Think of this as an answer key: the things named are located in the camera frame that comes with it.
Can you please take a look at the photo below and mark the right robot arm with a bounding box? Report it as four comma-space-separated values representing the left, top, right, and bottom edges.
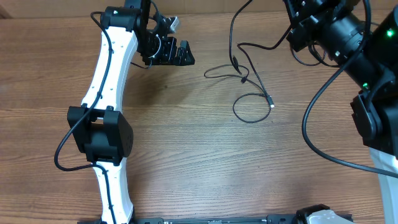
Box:
285, 0, 397, 223

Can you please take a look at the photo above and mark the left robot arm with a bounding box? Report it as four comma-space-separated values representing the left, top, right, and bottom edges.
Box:
65, 0, 195, 223

